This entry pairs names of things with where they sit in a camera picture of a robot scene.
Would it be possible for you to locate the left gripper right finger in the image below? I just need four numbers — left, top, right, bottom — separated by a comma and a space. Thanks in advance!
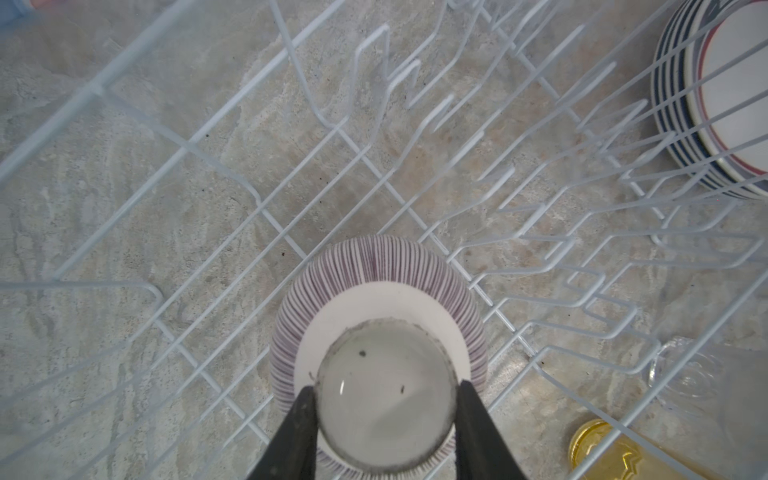
454, 380, 527, 480

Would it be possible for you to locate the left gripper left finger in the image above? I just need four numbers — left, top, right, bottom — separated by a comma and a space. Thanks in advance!
246, 386, 318, 480

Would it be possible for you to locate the yellow glass cup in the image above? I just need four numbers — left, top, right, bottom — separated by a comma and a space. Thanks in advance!
567, 418, 730, 480

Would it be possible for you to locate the white ceramic bowl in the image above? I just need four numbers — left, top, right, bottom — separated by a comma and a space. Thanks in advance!
270, 235, 488, 479

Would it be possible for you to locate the clear glass cup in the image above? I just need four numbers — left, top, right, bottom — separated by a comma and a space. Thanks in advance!
657, 343, 767, 424

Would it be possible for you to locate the white wire dish rack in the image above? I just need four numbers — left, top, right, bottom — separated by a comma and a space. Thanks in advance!
1, 1, 767, 479

